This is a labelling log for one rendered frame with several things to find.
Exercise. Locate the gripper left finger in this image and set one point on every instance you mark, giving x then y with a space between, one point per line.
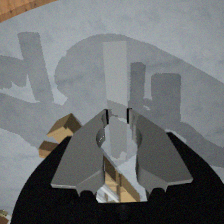
76 164

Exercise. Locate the small wooden block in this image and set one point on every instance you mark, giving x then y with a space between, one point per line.
46 148

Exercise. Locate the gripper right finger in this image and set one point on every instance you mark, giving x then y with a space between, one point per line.
164 161

